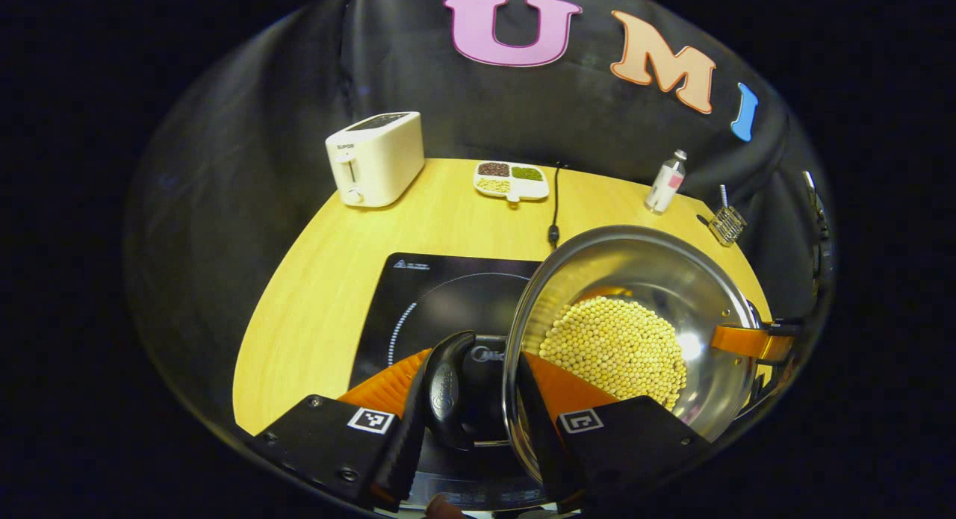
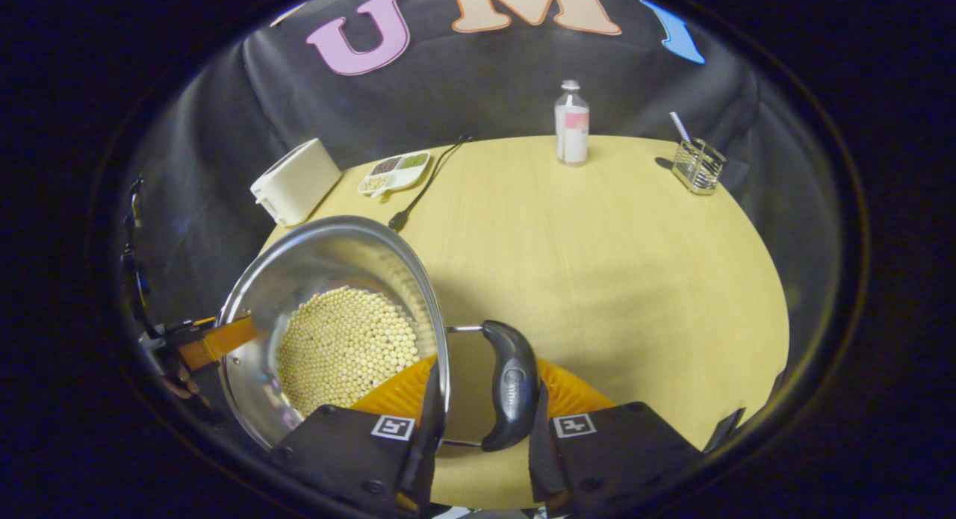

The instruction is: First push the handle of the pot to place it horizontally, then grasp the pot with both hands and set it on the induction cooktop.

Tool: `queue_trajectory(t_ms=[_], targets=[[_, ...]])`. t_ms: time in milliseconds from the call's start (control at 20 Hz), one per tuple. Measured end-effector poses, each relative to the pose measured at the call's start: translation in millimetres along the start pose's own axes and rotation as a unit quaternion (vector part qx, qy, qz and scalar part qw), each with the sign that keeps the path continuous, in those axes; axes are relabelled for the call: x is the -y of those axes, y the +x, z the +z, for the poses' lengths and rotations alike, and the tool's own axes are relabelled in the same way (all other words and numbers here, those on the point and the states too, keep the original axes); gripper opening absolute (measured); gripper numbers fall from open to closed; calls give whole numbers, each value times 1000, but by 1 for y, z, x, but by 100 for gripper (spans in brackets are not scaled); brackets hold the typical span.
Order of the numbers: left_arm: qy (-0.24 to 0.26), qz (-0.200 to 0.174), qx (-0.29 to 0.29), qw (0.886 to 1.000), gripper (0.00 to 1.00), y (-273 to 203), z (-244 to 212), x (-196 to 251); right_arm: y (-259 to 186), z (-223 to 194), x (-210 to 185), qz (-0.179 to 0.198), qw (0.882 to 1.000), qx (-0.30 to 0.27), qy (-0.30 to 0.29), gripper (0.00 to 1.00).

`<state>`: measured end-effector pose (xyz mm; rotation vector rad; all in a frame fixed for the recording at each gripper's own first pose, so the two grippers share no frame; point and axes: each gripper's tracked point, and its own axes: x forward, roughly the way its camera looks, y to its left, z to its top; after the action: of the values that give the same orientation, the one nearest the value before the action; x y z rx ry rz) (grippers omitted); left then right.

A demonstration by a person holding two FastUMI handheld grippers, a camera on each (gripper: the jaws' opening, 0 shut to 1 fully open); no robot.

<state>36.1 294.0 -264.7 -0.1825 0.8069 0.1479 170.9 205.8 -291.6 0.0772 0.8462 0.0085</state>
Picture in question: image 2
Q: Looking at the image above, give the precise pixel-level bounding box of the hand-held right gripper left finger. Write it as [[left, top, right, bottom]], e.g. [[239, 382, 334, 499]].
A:
[[269, 353, 447, 516]]

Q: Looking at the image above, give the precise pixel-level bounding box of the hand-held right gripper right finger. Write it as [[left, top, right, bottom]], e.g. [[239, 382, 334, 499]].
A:
[[527, 355, 707, 516]]

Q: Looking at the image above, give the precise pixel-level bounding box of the steel pot with black handles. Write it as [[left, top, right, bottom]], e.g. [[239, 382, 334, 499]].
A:
[[217, 215, 540, 453]]

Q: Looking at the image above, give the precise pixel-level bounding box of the pile of yellow beans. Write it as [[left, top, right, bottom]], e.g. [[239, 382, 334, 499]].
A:
[[275, 286, 420, 419]]

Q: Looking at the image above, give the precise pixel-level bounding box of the white toaster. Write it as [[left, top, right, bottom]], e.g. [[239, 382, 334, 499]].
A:
[[249, 138, 343, 228]]

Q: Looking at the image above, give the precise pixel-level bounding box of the white divided seasoning dish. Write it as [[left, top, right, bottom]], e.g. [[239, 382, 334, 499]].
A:
[[358, 151, 432, 199]]

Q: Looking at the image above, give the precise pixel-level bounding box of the clear bottle with pink label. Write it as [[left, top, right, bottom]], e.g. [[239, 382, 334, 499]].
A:
[[554, 80, 590, 167]]

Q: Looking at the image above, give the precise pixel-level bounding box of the clear glass cup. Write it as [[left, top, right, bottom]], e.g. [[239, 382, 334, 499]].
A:
[[671, 137, 727, 196]]

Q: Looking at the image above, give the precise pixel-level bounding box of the black power cable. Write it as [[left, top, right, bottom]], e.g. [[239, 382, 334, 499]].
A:
[[388, 134, 475, 232]]

